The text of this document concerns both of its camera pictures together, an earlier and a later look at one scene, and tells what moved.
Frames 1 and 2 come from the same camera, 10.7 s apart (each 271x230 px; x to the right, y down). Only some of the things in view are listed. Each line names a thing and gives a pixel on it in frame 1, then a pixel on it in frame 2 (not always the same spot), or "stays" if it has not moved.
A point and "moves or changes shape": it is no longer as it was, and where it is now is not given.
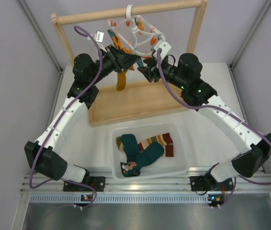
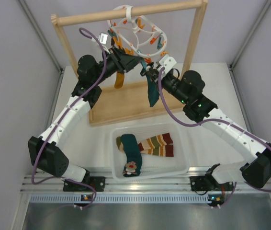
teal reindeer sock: x=132 y=168 -> x=152 y=89
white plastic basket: x=160 y=165 stays
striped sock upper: x=164 y=139 stays
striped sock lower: x=168 y=150 stays
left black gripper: x=120 y=60 stays
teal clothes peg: x=140 y=63 moves or changes shape
